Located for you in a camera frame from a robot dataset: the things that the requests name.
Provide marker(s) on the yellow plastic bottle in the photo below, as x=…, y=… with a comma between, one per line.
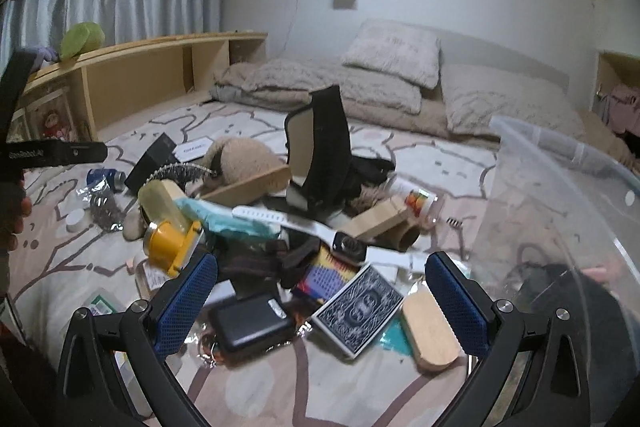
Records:
x=162, y=217

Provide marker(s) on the wooden oval block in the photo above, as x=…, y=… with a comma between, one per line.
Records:
x=430, y=332

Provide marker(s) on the wooden wall niche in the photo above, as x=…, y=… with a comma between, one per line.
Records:
x=612, y=67

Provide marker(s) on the small clear box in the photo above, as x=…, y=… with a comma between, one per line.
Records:
x=150, y=277

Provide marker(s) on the black pouch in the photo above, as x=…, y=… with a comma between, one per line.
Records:
x=372, y=169

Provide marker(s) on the white card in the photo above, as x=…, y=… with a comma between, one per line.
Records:
x=192, y=149

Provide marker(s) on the dark blue card box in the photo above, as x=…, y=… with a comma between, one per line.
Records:
x=357, y=312

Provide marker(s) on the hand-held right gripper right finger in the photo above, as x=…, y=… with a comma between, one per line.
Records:
x=457, y=302

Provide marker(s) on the long wooden board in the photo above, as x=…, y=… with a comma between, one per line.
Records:
x=250, y=189

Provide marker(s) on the black box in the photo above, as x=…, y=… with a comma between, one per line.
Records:
x=150, y=162

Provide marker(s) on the black support brace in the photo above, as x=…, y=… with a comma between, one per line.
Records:
x=327, y=147

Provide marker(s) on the pink clothing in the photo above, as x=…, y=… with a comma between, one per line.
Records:
x=625, y=107

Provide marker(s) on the large beige fluffy pillow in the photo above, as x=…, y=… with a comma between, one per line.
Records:
x=505, y=102

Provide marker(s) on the green plush toy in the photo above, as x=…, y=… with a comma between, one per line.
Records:
x=82, y=39

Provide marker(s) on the grey curtain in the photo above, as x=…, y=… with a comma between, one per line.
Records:
x=115, y=7

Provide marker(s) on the wooden headboard shelf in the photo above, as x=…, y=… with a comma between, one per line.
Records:
x=140, y=77

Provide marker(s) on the colourful patterned box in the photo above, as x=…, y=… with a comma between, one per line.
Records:
x=325, y=279

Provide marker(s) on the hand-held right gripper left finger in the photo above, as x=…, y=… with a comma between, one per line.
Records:
x=185, y=302

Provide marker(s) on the printed blanket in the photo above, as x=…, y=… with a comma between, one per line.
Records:
x=430, y=157

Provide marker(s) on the metal spiral brush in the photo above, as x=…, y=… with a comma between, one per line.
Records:
x=180, y=171

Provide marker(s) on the black power bank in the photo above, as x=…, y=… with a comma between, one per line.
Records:
x=250, y=322

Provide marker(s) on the person's left hand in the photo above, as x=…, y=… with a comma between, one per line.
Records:
x=17, y=222

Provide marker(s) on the blue can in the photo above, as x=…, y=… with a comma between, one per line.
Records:
x=107, y=178

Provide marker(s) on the framed picture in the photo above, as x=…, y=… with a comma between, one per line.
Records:
x=52, y=117

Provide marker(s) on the white round cap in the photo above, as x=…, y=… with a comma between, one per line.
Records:
x=76, y=220

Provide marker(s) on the folded beige comforter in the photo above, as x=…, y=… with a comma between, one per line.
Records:
x=310, y=82

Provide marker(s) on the clear plastic container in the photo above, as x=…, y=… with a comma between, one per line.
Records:
x=545, y=207

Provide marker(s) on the brown plush toy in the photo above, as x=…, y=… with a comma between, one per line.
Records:
x=245, y=159

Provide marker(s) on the beige stone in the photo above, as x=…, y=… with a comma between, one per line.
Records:
x=134, y=227

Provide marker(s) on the small beige fluffy pillow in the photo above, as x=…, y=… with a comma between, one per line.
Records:
x=395, y=52

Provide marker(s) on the white paper sheet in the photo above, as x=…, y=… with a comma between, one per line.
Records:
x=395, y=262

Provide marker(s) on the pill bottle with colourful label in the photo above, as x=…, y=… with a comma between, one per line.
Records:
x=417, y=199

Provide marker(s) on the teal packet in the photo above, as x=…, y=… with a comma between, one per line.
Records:
x=225, y=224

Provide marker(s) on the purple cloth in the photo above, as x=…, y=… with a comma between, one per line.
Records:
x=47, y=55

